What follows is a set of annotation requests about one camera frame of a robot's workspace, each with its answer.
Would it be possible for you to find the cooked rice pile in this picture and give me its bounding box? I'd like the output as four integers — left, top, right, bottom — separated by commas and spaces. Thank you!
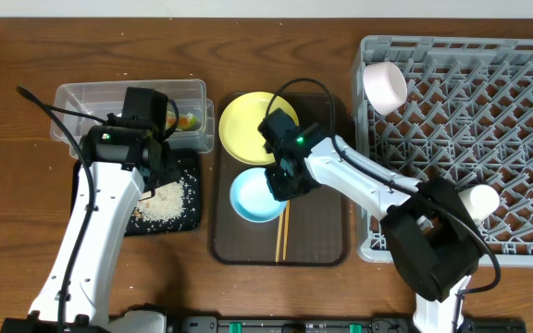
133, 180, 185, 221

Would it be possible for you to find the light blue bowl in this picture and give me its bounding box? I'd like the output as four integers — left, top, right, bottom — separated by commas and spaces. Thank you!
229, 167, 288, 223

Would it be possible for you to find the green snack wrapper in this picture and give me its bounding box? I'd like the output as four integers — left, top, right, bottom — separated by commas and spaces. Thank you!
167, 111, 199, 131

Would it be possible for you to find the pink round bowl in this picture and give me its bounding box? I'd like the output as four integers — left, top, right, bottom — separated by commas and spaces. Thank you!
362, 62, 408, 116

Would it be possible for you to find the white paper cup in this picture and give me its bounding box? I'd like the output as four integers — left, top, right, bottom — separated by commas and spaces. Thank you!
459, 184, 500, 225

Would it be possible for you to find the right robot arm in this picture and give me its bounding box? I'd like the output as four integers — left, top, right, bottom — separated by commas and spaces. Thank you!
258, 109, 499, 332

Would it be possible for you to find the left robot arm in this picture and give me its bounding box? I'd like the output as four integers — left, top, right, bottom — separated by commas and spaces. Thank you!
1, 87, 178, 333

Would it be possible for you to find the grey plastic dishwasher rack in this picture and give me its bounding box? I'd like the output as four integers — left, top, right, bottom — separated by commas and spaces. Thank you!
352, 35, 533, 268

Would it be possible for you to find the right wooden chopstick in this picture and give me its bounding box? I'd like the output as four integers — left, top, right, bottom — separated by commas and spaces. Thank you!
282, 201, 291, 261

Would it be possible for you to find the wooden chopstick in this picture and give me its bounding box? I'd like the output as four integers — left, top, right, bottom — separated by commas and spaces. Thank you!
275, 206, 287, 263
282, 201, 291, 261

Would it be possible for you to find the lower clear plastic bin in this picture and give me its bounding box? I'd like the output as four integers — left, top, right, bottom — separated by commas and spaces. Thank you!
58, 99, 215, 154

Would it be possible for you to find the clear plastic bin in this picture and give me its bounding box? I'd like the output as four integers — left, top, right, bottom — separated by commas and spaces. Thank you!
49, 79, 208, 142
58, 99, 215, 154

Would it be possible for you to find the left wooden chopstick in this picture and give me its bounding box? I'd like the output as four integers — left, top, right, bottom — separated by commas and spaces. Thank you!
275, 206, 287, 263

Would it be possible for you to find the dark brown serving tray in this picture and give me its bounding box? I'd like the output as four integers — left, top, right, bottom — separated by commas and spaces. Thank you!
207, 92, 352, 268

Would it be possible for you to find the yellow round plate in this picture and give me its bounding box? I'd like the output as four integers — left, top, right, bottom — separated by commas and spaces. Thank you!
218, 92, 275, 166

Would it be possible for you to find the upper clear plastic bin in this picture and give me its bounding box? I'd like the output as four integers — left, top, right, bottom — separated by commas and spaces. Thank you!
49, 79, 208, 142

